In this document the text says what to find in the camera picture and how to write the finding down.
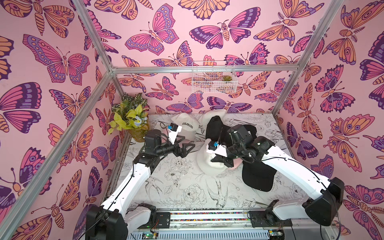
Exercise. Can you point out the aluminium horizontal back bar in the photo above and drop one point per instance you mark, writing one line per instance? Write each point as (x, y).
(224, 68)

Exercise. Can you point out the pink cap centre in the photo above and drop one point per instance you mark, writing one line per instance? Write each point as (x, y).
(237, 163)

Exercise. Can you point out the white wire basket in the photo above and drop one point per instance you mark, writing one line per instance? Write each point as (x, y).
(211, 82)

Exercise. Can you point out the small succulent in basket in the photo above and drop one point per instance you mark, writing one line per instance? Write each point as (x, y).
(227, 78)

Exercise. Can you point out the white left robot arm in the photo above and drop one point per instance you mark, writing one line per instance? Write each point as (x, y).
(113, 220)

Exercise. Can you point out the aluminium corner post right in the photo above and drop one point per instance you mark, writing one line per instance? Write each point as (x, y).
(321, 29)

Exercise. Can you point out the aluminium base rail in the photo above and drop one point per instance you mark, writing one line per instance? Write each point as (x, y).
(231, 224)

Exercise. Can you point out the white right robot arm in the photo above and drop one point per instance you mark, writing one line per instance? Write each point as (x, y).
(262, 159)

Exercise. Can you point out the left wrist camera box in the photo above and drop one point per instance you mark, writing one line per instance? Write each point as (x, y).
(173, 130)

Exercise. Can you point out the plain black cap front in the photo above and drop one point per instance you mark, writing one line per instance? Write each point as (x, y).
(258, 175)

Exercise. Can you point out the aluminium corner post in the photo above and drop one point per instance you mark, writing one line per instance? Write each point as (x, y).
(98, 46)
(321, 29)

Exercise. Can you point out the plain black cap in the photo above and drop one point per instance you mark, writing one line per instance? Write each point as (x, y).
(258, 175)
(217, 131)

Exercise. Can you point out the aluminium left side bar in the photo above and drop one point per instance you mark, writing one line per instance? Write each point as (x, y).
(28, 197)

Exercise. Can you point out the black cap with white patch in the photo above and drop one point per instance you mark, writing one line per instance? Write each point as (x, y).
(250, 129)

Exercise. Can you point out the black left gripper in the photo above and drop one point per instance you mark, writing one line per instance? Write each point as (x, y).
(181, 153)

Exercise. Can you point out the plain black cap back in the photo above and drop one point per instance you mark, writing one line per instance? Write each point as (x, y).
(217, 131)

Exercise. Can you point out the potted green plant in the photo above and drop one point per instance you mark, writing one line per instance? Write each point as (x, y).
(131, 115)

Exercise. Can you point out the aluminium corner post left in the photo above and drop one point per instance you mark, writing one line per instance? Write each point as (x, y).
(98, 46)

